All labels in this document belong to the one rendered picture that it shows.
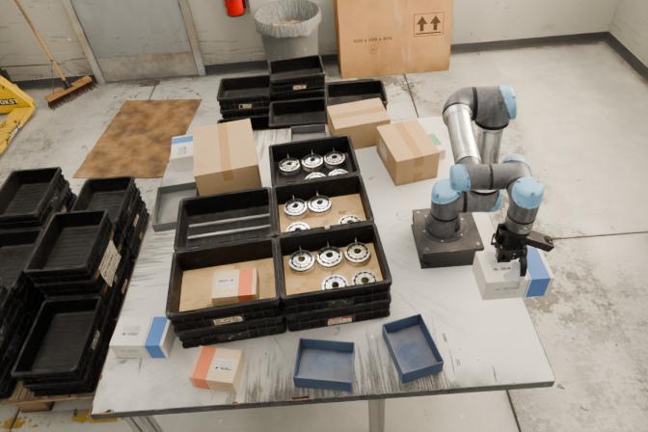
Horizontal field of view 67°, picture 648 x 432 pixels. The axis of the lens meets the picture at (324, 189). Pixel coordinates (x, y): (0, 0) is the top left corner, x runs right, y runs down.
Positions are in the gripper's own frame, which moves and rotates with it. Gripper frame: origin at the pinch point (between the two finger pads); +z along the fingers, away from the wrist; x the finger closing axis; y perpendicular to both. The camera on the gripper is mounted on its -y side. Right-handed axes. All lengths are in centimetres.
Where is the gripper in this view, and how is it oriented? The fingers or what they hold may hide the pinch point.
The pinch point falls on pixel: (512, 269)
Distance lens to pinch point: 162.3
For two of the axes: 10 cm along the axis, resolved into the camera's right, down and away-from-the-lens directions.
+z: 0.8, 7.3, 6.8
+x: 0.4, 6.8, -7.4
